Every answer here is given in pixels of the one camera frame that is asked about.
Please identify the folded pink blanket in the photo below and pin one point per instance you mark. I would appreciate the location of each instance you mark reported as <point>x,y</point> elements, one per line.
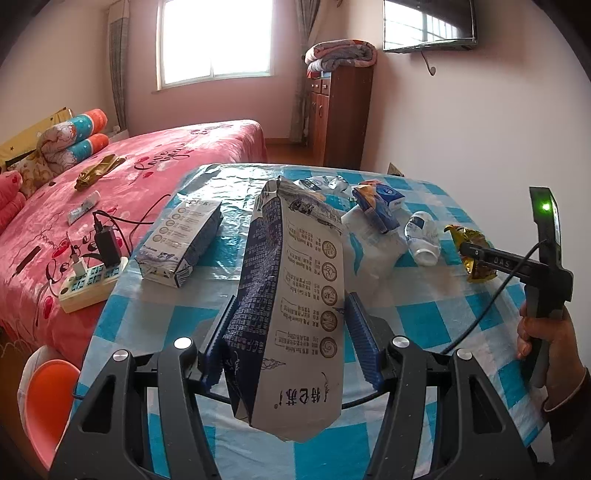
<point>12,200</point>

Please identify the gold foil wrapper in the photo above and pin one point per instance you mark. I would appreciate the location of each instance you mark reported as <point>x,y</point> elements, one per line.
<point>468,243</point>

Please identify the blue white checkered tablecloth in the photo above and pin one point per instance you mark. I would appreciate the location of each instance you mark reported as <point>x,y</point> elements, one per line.
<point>432,305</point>

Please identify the beige power strip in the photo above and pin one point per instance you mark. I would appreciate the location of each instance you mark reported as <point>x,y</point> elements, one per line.
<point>94,286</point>

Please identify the wall mounted television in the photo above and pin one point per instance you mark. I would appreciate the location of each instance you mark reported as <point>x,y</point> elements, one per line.
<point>413,25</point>

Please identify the olive green cloth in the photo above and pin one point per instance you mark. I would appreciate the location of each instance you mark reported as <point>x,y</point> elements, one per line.
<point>89,176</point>

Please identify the window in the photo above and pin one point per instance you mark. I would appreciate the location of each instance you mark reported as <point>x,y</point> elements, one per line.
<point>201,41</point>

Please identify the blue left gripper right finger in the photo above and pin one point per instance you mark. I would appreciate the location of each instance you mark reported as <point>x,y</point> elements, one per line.
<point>368,350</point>

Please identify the white tissue pack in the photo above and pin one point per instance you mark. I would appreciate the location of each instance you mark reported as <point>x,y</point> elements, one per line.
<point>374,249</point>

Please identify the folded blanket on cabinet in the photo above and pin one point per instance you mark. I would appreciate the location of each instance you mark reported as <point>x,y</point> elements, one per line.
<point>328,56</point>

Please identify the person's right hand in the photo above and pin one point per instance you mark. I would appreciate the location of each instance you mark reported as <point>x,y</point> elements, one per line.
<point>565,372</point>

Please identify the white usb charger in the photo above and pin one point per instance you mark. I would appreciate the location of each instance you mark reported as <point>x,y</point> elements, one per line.
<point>78,265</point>

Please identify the grey patterned curtain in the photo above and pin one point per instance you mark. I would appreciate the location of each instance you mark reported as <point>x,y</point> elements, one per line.
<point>118,31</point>

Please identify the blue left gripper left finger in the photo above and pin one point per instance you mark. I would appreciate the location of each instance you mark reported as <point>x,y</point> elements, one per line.
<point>210,353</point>

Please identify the small blue white milk carton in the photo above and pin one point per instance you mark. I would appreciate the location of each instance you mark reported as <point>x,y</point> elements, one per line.
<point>170,253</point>

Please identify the rolled colourful quilt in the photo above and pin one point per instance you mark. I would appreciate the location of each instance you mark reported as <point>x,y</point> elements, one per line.
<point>68,143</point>

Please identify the black power adapter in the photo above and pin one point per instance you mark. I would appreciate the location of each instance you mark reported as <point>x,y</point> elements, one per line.
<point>106,244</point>

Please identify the blue Vinda tissue pack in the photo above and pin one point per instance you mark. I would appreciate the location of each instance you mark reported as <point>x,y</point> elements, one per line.
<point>378,202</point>

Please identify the orange plastic trash bin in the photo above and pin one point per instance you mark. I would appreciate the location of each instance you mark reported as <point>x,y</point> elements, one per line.
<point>45,398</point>

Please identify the pink bed cover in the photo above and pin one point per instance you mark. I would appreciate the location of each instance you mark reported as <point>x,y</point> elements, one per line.
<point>36,245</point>

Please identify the white plastic bottle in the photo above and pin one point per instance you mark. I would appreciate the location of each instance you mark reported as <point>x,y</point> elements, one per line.
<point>423,239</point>

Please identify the brown wooden cabinet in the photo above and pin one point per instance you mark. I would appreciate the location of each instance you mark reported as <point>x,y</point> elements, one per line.
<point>339,114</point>

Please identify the small white tube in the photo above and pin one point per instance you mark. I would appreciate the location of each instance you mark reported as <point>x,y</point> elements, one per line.
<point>86,206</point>

